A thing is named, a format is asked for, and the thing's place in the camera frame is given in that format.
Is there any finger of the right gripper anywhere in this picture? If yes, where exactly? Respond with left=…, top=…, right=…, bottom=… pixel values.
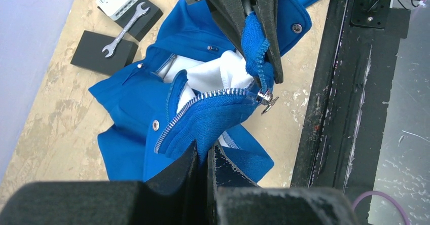
left=253, top=0, right=283, bottom=84
left=205, top=0, right=246, bottom=55

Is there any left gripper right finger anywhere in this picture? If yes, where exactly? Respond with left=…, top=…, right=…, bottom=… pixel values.
left=207, top=143, right=359, bottom=224

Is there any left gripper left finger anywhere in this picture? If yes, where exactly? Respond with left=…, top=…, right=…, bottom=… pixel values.
left=1, top=144, right=198, bottom=224

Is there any blue zip jacket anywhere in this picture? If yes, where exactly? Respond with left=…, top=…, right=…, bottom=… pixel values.
left=88, top=0, right=343, bottom=197

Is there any black flat block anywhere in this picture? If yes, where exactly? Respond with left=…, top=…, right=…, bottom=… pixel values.
left=70, top=30, right=138, bottom=76
left=96, top=0, right=163, bottom=42

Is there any silver wrench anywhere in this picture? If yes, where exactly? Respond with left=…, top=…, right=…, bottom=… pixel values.
left=102, top=2, right=150, bottom=58

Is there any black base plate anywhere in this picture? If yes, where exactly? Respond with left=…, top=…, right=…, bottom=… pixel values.
left=291, top=0, right=410, bottom=201

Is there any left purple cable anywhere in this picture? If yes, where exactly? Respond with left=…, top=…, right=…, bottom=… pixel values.
left=351, top=190, right=412, bottom=225

